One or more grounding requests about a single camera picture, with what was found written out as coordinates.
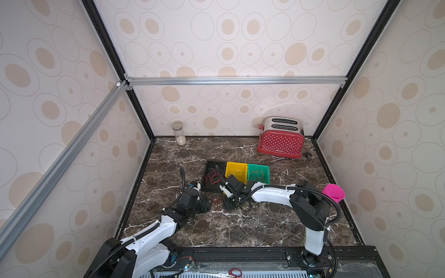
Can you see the red handled scissors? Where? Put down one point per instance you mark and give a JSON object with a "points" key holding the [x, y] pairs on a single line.
{"points": [[232, 273]]}

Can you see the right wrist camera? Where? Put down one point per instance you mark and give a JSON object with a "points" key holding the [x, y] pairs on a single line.
{"points": [[227, 189]]}

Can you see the aluminium frame bar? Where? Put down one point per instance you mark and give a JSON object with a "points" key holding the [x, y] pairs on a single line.
{"points": [[34, 200], [257, 80]]}

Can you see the aluminium frame bar left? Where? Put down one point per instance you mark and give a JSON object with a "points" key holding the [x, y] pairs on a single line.
{"points": [[34, 200]]}

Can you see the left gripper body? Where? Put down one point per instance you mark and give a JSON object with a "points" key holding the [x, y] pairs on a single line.
{"points": [[201, 206]]}

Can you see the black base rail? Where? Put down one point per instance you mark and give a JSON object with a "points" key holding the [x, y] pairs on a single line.
{"points": [[272, 262]]}

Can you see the aluminium frame bar back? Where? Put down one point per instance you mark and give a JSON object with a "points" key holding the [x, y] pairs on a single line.
{"points": [[257, 80]]}

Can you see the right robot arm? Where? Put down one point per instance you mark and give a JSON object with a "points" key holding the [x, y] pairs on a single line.
{"points": [[317, 210]]}

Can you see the yellow plastic bin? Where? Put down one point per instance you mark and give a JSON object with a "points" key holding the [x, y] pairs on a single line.
{"points": [[238, 170]]}

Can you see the pink plastic goblet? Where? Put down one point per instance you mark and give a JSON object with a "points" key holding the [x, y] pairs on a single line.
{"points": [[335, 192]]}

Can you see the glass jar with lid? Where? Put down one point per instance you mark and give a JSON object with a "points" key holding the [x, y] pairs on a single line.
{"points": [[178, 131]]}

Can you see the green plastic bin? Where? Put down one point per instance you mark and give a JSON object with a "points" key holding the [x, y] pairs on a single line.
{"points": [[259, 173]]}

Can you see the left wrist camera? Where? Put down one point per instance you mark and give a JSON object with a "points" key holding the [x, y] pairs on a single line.
{"points": [[195, 185]]}

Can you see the black plastic bin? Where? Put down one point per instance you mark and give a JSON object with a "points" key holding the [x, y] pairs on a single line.
{"points": [[211, 179]]}

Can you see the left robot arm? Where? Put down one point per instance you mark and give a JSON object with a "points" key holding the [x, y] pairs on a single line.
{"points": [[138, 254]]}

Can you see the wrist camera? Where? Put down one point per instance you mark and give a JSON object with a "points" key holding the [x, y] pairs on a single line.
{"points": [[227, 189], [195, 185]]}

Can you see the red polka dot toaster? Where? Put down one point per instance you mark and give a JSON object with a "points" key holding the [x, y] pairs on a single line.
{"points": [[282, 137]]}

